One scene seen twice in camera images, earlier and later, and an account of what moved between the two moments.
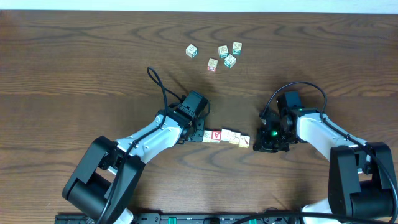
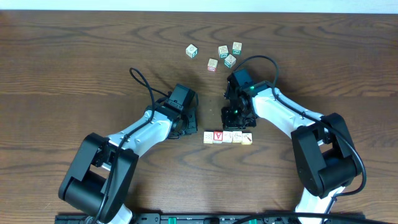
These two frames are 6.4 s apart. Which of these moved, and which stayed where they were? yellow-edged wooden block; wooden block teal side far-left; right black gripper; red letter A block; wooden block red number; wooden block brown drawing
Moved: right black gripper; wooden block brown drawing
Stayed: wooden block teal side far-left; red letter A block; wooden block red number; yellow-edged wooden block
